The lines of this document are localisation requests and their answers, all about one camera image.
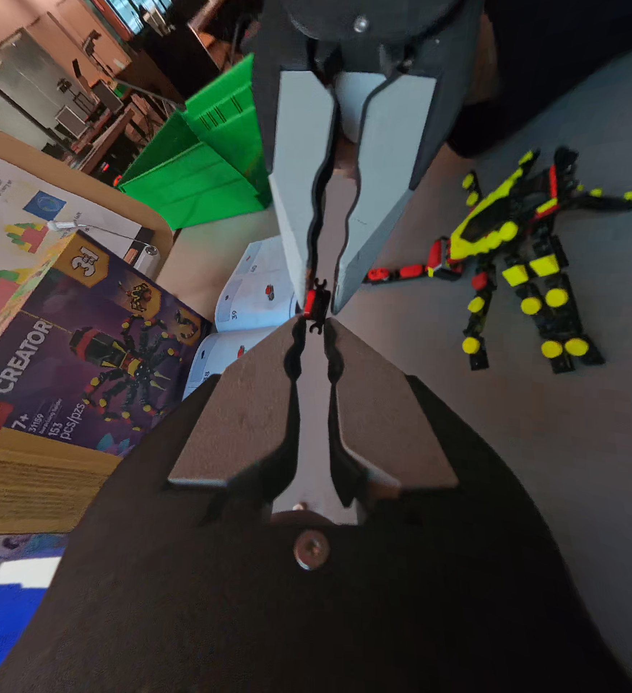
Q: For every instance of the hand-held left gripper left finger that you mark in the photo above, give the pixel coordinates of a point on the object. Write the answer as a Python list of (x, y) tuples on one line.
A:
[(240, 417)]

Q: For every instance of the green plastic storage bin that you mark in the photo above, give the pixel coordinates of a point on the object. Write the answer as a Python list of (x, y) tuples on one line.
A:
[(197, 178)]

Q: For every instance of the black yellow lego model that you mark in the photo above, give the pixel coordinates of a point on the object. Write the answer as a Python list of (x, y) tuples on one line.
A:
[(511, 243)]

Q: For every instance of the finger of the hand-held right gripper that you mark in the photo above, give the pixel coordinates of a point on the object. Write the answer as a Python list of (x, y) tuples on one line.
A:
[(392, 162), (297, 151)]

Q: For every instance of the purple lego set box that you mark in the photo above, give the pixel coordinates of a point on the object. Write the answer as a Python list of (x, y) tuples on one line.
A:
[(77, 379)]

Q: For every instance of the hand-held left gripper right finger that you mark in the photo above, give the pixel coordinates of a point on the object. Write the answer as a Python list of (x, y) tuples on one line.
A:
[(389, 427)]

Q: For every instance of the open lego instruction booklet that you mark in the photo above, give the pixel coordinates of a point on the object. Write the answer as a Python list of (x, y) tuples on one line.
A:
[(240, 303)]

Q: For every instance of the small red black lego piece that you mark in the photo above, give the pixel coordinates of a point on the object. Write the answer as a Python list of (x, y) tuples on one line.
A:
[(316, 303)]

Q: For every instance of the brown clipboard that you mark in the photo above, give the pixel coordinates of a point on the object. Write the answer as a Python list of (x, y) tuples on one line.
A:
[(148, 216)]

